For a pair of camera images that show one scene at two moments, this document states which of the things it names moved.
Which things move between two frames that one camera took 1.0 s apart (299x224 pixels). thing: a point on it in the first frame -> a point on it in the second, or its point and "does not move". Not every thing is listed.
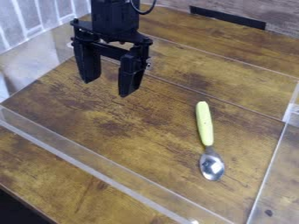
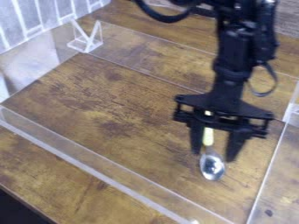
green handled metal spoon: [211, 165] does not move
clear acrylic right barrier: [275, 205] does not move
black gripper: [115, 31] -> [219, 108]
